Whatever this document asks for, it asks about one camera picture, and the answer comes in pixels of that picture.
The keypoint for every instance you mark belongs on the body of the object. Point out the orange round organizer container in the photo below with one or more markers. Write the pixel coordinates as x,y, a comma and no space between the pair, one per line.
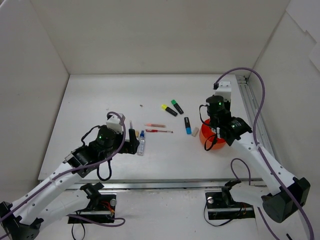
206,137

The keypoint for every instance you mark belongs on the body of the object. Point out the green highlighter marker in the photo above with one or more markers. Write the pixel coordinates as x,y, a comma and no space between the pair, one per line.
177,107

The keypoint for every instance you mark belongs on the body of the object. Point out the clear small spray bottle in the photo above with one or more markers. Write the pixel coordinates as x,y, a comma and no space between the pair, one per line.
141,146

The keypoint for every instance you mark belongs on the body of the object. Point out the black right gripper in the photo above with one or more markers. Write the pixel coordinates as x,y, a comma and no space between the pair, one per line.
217,121

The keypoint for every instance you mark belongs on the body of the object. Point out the blue highlighter marker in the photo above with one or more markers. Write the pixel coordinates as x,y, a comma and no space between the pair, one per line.
187,125

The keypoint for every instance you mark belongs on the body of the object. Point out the yellow highlighter marker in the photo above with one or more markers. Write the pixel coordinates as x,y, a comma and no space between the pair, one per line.
169,110

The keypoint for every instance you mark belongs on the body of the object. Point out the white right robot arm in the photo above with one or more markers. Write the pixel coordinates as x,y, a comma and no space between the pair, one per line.
285,193

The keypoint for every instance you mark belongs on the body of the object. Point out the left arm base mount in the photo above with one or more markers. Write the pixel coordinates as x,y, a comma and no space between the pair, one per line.
101,207

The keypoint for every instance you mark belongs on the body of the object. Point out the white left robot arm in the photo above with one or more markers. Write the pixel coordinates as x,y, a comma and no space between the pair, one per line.
24,218

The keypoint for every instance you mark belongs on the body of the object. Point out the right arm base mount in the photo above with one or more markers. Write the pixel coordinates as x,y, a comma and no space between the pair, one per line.
220,209

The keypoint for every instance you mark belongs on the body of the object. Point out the aluminium front rail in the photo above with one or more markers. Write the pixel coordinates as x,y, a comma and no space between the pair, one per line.
163,184

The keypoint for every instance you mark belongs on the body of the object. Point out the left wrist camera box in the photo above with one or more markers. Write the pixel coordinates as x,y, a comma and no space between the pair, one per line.
115,122

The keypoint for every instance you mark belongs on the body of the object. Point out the white eraser block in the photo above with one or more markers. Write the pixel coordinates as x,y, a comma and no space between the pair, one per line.
195,132

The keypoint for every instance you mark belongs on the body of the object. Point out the red gel pen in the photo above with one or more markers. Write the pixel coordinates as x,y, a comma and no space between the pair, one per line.
158,131

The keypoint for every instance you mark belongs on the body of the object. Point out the aluminium rail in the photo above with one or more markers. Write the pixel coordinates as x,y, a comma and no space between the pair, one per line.
251,106
163,184

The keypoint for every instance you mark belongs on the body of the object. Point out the aluminium right side rail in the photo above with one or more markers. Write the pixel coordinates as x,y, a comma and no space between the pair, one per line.
251,106

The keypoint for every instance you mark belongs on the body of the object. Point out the beige eraser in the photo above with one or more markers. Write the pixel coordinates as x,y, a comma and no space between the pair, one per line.
136,134

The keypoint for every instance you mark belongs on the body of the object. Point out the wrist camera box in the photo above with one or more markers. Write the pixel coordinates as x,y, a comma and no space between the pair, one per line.
115,122
223,89

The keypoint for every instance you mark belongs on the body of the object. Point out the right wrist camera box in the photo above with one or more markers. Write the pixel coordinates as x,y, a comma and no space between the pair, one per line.
223,89

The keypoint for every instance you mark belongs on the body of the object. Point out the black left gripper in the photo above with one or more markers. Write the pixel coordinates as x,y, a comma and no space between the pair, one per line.
127,146

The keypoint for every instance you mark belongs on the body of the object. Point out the pink clear pen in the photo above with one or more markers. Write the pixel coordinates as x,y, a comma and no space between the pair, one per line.
155,125

